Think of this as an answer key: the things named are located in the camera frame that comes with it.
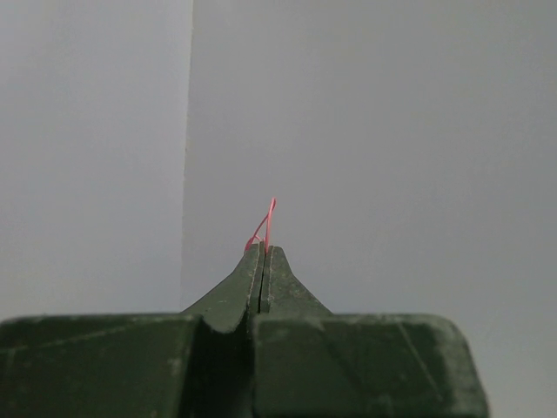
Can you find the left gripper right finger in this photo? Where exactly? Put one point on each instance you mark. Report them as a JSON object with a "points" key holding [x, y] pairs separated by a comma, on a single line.
{"points": [[310, 362]]}

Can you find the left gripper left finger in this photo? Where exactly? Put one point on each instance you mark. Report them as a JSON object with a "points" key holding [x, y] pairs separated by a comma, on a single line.
{"points": [[197, 363]]}

